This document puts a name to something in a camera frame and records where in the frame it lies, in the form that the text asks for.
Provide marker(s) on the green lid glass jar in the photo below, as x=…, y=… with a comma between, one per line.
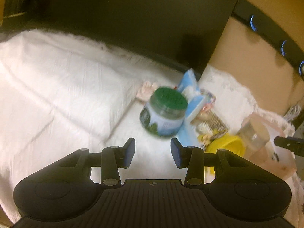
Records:
x=164, y=113

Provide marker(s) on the clear jar beige lid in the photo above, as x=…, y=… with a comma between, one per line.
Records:
x=254, y=135

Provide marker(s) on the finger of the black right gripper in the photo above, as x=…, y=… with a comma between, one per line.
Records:
x=293, y=144

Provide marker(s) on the colourful candy packet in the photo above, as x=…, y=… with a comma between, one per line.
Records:
x=207, y=102

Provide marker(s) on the white fringed cloth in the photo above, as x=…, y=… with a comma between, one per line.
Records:
x=60, y=93

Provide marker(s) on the blue white tissue packet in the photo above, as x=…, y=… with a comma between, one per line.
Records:
x=190, y=90

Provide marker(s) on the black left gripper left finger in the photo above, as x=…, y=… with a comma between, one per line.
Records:
x=113, y=158

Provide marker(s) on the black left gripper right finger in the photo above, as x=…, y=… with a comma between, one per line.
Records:
x=191, y=158

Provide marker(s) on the yellow plastic funnel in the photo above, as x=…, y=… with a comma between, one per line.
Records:
x=229, y=142

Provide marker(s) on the black television monitor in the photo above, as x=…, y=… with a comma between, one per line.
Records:
x=182, y=34

